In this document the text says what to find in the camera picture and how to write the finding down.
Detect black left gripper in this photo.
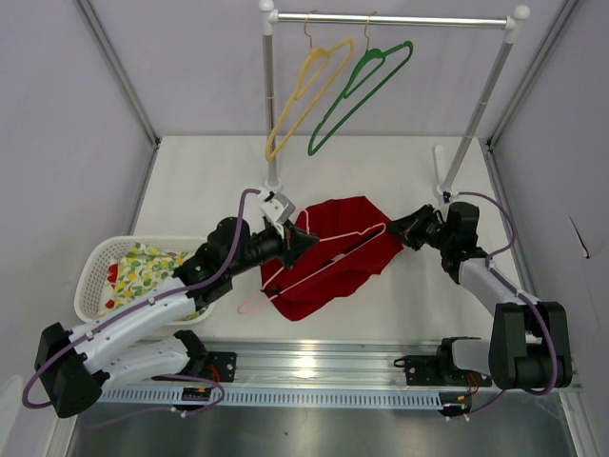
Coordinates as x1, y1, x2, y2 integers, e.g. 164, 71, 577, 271
226, 220, 319, 278

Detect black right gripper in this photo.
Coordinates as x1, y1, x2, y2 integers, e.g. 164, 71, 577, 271
382, 204, 454, 251

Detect red skirt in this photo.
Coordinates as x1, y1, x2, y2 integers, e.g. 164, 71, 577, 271
260, 195, 404, 324

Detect pink wire hanger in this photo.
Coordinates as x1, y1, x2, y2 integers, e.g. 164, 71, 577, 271
237, 208, 387, 315

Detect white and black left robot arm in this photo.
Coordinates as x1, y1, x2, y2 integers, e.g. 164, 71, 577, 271
22, 217, 320, 418

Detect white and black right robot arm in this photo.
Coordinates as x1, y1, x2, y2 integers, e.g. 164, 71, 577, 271
388, 201, 573, 395

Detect green hanger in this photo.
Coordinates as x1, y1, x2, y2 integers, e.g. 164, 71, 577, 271
307, 11, 414, 157

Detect yellow hanger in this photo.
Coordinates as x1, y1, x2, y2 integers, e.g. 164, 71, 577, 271
265, 10, 355, 164

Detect lemon print cloth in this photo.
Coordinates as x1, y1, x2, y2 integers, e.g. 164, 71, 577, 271
98, 242, 193, 316

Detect white plastic laundry basket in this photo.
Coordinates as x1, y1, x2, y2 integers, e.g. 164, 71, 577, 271
74, 236, 204, 323

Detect white metal clothes rack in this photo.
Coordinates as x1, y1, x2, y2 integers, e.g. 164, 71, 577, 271
259, 1, 530, 199

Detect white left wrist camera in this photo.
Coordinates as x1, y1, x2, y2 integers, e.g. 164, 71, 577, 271
258, 188, 296, 238

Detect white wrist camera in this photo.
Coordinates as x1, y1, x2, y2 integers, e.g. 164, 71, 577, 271
439, 189, 460, 206
258, 188, 296, 238

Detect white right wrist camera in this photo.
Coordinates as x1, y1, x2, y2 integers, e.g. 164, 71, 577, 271
439, 189, 460, 206

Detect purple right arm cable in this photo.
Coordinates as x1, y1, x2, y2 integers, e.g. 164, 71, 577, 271
456, 190, 559, 420

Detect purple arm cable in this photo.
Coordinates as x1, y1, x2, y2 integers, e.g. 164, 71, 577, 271
456, 190, 559, 420
22, 189, 263, 418

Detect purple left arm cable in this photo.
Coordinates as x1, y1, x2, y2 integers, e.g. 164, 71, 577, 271
22, 189, 263, 418

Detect aluminium mounting rail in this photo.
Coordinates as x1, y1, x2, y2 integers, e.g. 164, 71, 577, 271
86, 333, 436, 389

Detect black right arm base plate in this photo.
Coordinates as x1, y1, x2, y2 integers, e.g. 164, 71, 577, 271
393, 355, 451, 387

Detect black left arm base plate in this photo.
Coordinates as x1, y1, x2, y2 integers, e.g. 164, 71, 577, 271
153, 349, 237, 383

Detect white slotted cable duct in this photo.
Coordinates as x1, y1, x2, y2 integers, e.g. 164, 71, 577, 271
101, 385, 443, 410

